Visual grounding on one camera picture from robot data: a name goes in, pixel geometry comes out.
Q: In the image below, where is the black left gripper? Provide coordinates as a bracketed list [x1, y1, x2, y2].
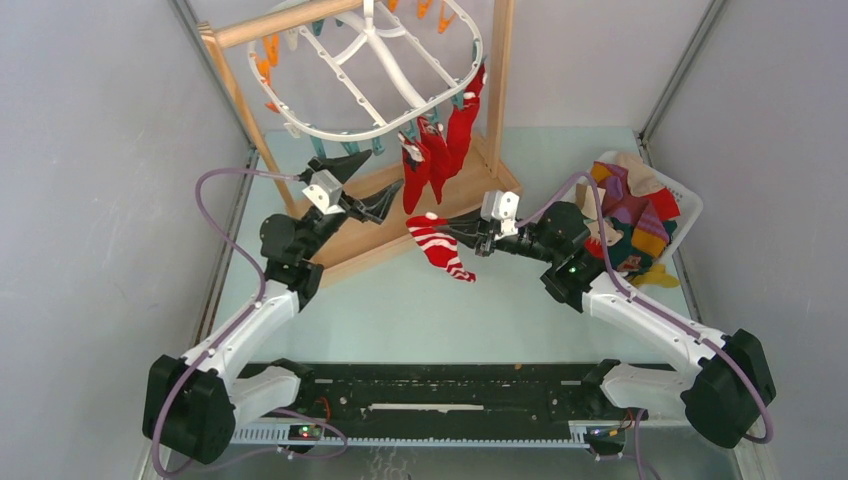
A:
[299, 150, 402, 261]

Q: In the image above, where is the white oval clip hanger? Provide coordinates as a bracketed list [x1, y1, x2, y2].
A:
[244, 1, 485, 144]

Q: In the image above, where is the red Santa sock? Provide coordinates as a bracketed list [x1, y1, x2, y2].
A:
[397, 133, 431, 215]
[462, 63, 487, 108]
[446, 97, 480, 178]
[417, 116, 451, 204]

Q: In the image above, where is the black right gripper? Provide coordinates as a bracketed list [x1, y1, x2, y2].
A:
[435, 204, 559, 264]

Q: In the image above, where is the red white striped sock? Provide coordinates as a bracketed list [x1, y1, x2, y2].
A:
[406, 212, 476, 283]

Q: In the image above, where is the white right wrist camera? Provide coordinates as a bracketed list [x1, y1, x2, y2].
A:
[480, 190, 520, 240]

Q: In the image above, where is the teal clothespin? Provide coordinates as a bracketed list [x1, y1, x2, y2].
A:
[341, 142, 361, 155]
[309, 135, 327, 159]
[311, 20, 325, 37]
[451, 92, 465, 111]
[370, 136, 385, 156]

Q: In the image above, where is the orange clothespin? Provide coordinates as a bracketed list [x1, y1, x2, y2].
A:
[416, 0, 433, 19]
[437, 0, 457, 34]
[262, 34, 280, 67]

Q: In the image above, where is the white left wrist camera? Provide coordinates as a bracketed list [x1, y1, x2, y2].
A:
[302, 170, 344, 215]

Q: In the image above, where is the white laundry basket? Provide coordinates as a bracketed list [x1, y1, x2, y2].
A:
[563, 150, 705, 266]

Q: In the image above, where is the pile of colourful socks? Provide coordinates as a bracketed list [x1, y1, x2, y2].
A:
[572, 152, 682, 289]

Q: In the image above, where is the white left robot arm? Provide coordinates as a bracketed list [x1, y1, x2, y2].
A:
[142, 150, 403, 477]

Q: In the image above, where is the wooden hanger stand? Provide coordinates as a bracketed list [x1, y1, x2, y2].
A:
[197, 1, 521, 287]

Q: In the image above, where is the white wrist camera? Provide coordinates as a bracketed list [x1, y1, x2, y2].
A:
[480, 190, 520, 240]
[302, 170, 344, 215]

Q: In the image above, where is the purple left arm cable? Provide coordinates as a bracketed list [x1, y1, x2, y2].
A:
[148, 166, 349, 480]

